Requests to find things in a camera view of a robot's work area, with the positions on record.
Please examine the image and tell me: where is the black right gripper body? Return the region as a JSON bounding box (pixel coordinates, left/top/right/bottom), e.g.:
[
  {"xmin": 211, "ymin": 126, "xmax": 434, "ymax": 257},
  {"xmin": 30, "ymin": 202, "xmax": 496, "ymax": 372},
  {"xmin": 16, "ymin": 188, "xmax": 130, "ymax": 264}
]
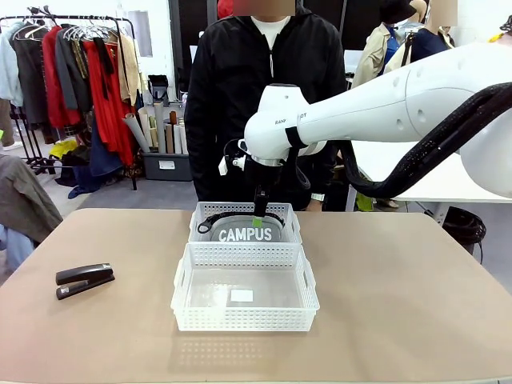
[{"xmin": 243, "ymin": 156, "xmax": 286, "ymax": 189}]

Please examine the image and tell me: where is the grey CAMPUS zipper pencil case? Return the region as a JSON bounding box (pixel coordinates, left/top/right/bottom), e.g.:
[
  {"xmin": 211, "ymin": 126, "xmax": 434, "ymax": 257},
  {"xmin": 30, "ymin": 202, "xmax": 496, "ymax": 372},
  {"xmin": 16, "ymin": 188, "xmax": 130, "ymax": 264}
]
[{"xmin": 196, "ymin": 214, "xmax": 287, "ymax": 243}]

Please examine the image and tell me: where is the black stapler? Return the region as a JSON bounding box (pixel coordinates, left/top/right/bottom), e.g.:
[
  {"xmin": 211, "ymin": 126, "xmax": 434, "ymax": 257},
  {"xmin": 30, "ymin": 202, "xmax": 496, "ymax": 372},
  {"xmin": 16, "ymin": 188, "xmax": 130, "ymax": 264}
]
[{"xmin": 54, "ymin": 262, "xmax": 116, "ymax": 301}]

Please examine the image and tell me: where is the person left forearm black sleeve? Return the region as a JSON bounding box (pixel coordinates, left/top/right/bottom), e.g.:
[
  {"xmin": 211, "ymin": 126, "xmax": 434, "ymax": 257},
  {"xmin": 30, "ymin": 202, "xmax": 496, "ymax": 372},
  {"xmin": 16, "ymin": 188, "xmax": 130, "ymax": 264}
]
[{"xmin": 311, "ymin": 151, "xmax": 342, "ymax": 197}]

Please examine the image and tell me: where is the person right forearm black sleeve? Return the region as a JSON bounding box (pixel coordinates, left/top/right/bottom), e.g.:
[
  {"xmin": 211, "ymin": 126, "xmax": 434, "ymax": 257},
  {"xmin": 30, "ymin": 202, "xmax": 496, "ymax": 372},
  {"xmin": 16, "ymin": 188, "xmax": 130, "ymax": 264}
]
[{"xmin": 184, "ymin": 115, "xmax": 213, "ymax": 203}]

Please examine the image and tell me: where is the white perforated plastic basket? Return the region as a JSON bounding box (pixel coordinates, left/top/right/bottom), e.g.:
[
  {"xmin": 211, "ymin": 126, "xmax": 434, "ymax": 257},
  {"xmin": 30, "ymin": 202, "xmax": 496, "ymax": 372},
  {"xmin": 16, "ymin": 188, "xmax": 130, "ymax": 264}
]
[
  {"xmin": 170, "ymin": 242, "xmax": 321, "ymax": 333},
  {"xmin": 187, "ymin": 201, "xmax": 304, "ymax": 245}
]

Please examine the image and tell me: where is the person in black jacket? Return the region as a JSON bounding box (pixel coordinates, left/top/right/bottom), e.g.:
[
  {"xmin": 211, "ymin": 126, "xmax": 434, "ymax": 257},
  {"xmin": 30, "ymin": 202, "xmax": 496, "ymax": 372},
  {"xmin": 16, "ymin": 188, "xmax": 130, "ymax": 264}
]
[{"xmin": 184, "ymin": 0, "xmax": 349, "ymax": 213}]

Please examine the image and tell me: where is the grey storage bin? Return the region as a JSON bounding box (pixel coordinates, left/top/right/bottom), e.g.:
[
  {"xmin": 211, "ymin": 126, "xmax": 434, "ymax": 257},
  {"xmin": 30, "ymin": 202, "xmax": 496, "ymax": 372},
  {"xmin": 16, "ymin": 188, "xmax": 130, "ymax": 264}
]
[{"xmin": 140, "ymin": 150, "xmax": 194, "ymax": 182}]

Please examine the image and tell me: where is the tall grey cardboard tube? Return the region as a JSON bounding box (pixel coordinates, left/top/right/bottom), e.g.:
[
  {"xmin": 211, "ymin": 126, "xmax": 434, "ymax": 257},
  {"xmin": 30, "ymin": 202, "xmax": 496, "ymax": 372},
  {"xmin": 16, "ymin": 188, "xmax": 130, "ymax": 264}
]
[{"xmin": 153, "ymin": 100, "xmax": 167, "ymax": 155}]

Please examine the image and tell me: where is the cream paper roll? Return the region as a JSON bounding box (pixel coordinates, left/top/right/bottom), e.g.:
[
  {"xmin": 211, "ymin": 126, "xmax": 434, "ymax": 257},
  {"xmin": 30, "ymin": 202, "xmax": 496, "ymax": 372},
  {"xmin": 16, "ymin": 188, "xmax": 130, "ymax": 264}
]
[{"xmin": 138, "ymin": 106, "xmax": 154, "ymax": 152}]

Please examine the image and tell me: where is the white background table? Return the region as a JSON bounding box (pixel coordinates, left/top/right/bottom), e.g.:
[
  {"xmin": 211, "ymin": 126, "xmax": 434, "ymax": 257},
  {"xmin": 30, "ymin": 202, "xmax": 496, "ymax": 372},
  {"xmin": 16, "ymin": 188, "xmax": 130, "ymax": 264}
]
[{"xmin": 347, "ymin": 139, "xmax": 512, "ymax": 225}]

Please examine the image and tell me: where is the slanted grey paper roll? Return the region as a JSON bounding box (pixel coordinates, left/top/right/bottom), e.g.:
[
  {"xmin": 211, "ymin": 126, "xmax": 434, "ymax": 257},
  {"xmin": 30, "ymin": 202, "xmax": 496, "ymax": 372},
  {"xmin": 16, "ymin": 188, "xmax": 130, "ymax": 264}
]
[{"xmin": 122, "ymin": 113, "xmax": 151, "ymax": 154}]

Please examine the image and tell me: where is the red hanging dress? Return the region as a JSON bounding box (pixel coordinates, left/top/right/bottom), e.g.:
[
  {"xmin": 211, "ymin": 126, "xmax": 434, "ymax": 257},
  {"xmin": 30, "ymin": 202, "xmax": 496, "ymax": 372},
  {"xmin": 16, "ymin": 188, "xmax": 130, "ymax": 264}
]
[{"xmin": 82, "ymin": 38, "xmax": 135, "ymax": 167}]

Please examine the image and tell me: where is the mannequin in beige trench coat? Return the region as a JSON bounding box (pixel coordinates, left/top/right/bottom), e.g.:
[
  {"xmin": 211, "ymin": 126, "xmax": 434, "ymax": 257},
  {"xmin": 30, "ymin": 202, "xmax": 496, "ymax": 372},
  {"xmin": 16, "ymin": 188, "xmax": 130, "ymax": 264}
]
[{"xmin": 351, "ymin": 0, "xmax": 417, "ymax": 89}]

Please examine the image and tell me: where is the blue denim garment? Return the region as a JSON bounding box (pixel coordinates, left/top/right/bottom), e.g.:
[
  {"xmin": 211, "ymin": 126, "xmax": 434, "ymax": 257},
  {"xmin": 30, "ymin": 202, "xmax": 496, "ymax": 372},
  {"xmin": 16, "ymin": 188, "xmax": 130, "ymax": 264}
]
[{"xmin": 67, "ymin": 123, "xmax": 123, "ymax": 200}]

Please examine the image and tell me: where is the beige hanging garment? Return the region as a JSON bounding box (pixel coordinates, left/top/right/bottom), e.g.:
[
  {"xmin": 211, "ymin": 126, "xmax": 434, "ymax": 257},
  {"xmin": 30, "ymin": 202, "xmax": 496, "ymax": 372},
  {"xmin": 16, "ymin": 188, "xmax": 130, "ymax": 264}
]
[{"xmin": 116, "ymin": 34, "xmax": 142, "ymax": 107}]

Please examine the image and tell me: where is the black garment pile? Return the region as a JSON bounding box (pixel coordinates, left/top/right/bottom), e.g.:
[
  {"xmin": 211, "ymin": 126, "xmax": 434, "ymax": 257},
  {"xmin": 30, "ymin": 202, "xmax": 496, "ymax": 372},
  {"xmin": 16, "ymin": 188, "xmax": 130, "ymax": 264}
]
[{"xmin": 55, "ymin": 146, "xmax": 93, "ymax": 187}]

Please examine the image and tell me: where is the black hanging scarf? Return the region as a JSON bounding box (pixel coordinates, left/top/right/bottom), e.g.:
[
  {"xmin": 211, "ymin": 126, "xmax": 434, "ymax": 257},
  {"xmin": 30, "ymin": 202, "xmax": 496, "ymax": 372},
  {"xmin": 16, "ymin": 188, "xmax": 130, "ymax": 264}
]
[{"xmin": 92, "ymin": 36, "xmax": 115, "ymax": 101}]

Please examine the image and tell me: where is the yellow garment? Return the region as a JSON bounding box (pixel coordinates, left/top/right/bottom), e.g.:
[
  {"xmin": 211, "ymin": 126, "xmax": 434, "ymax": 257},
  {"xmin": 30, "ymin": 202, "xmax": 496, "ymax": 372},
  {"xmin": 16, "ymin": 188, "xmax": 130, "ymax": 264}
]
[{"xmin": 50, "ymin": 138, "xmax": 79, "ymax": 159}]

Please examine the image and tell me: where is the mannequin in navy top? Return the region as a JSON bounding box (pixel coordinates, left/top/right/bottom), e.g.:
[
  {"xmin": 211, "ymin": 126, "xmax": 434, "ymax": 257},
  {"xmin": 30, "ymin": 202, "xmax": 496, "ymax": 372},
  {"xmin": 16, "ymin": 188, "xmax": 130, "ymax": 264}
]
[{"xmin": 410, "ymin": 0, "xmax": 457, "ymax": 63}]

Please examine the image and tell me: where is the grey hanging jacket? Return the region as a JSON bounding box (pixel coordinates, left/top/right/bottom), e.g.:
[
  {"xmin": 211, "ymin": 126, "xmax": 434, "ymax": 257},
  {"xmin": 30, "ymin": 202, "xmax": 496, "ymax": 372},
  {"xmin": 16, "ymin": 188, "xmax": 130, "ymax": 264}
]
[{"xmin": 54, "ymin": 27, "xmax": 93, "ymax": 113}]

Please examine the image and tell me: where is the red hanging coat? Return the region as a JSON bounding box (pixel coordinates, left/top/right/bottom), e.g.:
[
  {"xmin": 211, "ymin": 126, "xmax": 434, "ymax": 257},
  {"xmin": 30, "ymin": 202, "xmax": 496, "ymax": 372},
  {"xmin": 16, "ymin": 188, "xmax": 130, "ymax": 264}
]
[{"xmin": 41, "ymin": 26, "xmax": 85, "ymax": 129}]

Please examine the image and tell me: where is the grey draped garment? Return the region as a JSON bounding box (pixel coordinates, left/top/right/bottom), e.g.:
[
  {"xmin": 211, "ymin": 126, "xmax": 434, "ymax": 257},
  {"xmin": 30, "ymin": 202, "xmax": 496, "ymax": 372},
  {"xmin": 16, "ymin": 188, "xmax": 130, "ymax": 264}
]
[{"xmin": 0, "ymin": 154, "xmax": 64, "ymax": 245}]

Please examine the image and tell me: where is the black metal clothes rack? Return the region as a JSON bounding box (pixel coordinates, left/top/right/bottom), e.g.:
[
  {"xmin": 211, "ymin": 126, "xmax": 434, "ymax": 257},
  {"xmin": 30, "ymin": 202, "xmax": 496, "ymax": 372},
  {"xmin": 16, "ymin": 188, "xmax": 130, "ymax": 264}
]
[{"xmin": 0, "ymin": 14, "xmax": 139, "ymax": 191}]

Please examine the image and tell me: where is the light blue cloth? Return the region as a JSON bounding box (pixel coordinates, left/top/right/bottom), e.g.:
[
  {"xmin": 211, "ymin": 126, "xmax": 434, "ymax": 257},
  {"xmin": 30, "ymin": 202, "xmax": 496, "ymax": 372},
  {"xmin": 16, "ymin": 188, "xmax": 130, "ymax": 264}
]
[{"xmin": 0, "ymin": 223, "xmax": 35, "ymax": 277}]

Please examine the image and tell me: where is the dark hanging garment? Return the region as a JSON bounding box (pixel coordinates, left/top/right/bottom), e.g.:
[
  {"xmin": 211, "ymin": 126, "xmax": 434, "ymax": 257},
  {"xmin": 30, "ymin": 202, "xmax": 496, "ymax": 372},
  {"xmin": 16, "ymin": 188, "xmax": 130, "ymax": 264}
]
[{"xmin": 10, "ymin": 34, "xmax": 51, "ymax": 129}]

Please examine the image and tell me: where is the light blue hanging garment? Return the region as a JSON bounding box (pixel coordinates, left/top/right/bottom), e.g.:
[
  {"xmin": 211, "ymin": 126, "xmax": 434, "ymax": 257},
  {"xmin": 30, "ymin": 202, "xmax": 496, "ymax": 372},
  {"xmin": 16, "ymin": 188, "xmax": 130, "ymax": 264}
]
[{"xmin": 0, "ymin": 22, "xmax": 24, "ymax": 107}]

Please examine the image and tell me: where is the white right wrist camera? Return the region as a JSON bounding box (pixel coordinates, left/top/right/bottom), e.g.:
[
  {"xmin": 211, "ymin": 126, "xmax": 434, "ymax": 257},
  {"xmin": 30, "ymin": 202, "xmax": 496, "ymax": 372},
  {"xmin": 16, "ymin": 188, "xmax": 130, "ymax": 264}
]
[{"xmin": 218, "ymin": 154, "xmax": 246, "ymax": 177}]

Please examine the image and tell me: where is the black braided cable conduit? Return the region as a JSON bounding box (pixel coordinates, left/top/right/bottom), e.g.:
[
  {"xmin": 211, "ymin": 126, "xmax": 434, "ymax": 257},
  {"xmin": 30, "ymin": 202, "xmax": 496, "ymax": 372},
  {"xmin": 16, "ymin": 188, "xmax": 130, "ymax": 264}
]
[{"xmin": 338, "ymin": 81, "xmax": 512, "ymax": 200}]

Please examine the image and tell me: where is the grey wall panel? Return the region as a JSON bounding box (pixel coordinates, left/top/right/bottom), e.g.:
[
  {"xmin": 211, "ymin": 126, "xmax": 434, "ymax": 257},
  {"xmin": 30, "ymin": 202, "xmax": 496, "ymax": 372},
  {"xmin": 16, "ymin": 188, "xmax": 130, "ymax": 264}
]
[{"xmin": 127, "ymin": 10, "xmax": 154, "ymax": 59}]

